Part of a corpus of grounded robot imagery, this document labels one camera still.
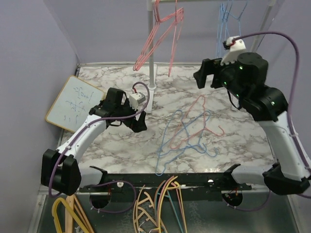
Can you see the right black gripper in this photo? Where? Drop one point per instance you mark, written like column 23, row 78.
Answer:
column 207, row 65

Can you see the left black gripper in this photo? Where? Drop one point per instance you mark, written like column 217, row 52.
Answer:
column 137, row 125

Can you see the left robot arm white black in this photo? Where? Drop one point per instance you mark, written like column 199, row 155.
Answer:
column 60, row 167

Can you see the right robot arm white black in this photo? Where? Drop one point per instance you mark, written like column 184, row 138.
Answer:
column 245, row 79

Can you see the pink plastic hanger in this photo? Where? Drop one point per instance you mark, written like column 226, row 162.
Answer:
column 171, row 184

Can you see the yellow plastic hanger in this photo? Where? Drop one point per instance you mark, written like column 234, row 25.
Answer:
column 163, row 230

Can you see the small yellow-framed whiteboard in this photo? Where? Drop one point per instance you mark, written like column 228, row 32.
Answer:
column 73, row 104

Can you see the teal plastic hanger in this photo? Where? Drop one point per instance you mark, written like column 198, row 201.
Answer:
column 157, row 195

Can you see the tan plastic hanger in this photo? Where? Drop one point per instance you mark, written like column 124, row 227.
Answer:
column 144, row 214

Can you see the yellow hanger lower left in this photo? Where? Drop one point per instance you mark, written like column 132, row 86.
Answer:
column 69, row 216

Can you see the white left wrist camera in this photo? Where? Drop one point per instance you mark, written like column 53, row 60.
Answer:
column 136, row 99

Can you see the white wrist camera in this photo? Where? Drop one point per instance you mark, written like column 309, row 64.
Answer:
column 235, row 47
column 136, row 99

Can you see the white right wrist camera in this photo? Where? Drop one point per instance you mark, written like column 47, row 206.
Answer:
column 235, row 47

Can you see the black front rail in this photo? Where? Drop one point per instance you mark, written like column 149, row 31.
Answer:
column 197, row 186

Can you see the white clothes rack frame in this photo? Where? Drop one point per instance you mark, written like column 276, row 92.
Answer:
column 154, row 21

